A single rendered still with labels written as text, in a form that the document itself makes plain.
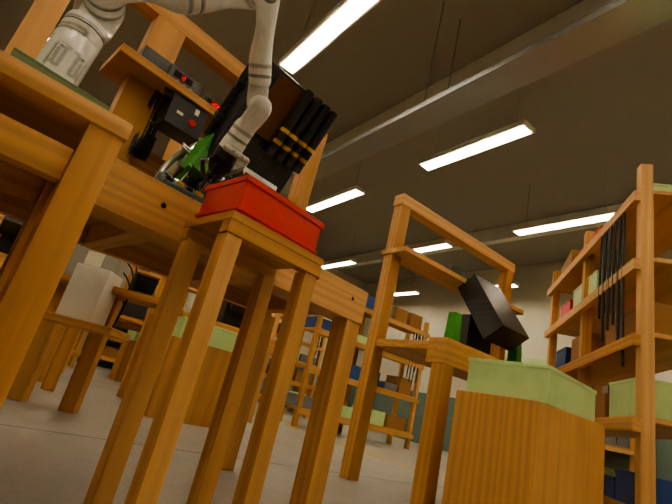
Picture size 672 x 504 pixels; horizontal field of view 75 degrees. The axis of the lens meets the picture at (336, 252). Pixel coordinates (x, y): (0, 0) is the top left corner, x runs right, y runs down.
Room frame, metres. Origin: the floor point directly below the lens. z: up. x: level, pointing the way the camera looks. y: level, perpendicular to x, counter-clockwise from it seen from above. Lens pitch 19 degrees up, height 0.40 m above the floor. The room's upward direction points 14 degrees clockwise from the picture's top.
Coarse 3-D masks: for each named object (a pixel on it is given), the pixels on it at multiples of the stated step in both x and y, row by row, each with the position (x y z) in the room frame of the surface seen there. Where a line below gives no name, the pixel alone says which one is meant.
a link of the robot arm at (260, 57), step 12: (252, 0) 0.97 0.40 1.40; (264, 0) 0.96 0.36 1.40; (276, 0) 0.97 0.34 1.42; (264, 12) 0.98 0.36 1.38; (276, 12) 0.99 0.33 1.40; (264, 24) 1.00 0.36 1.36; (264, 36) 1.02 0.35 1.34; (252, 48) 1.05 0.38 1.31; (264, 48) 1.05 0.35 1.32; (252, 60) 1.08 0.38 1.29; (264, 60) 1.07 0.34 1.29; (252, 72) 1.10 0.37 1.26; (264, 72) 1.09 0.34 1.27
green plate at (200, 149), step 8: (208, 136) 1.53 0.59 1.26; (200, 144) 1.54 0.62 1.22; (208, 144) 1.53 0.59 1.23; (192, 152) 1.55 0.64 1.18; (200, 152) 1.51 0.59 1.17; (208, 152) 1.54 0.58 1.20; (184, 160) 1.55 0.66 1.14; (192, 160) 1.49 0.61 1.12; (192, 168) 1.54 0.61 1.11; (192, 176) 1.59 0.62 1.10; (200, 176) 1.57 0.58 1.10
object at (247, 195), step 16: (240, 176) 1.10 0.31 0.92; (208, 192) 1.21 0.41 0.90; (224, 192) 1.14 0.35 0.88; (240, 192) 1.09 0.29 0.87; (256, 192) 1.10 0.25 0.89; (272, 192) 1.13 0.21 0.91; (208, 208) 1.18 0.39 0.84; (224, 208) 1.12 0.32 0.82; (240, 208) 1.07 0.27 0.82; (256, 208) 1.11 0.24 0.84; (272, 208) 1.15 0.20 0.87; (288, 208) 1.19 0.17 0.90; (272, 224) 1.16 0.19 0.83; (288, 224) 1.20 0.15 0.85; (304, 224) 1.24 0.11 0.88; (320, 224) 1.28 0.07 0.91; (304, 240) 1.25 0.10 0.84
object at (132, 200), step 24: (120, 168) 1.14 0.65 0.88; (120, 192) 1.16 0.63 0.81; (144, 192) 1.20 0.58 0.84; (168, 192) 1.24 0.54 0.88; (96, 216) 1.24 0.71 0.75; (120, 216) 1.18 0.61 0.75; (144, 216) 1.22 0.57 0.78; (168, 216) 1.26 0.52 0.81; (192, 216) 1.31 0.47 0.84; (168, 240) 1.31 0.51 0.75; (288, 288) 1.61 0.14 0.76; (336, 288) 1.78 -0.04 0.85; (336, 312) 1.80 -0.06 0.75; (360, 312) 1.90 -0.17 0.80
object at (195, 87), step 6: (174, 66) 1.62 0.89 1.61; (168, 72) 1.62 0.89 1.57; (174, 72) 1.63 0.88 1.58; (180, 72) 1.65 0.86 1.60; (174, 78) 1.64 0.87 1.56; (180, 78) 1.65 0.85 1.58; (186, 78) 1.67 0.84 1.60; (186, 84) 1.68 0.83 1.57; (192, 84) 1.69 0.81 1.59; (198, 84) 1.71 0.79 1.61; (192, 90) 1.70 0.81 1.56; (198, 90) 1.71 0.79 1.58
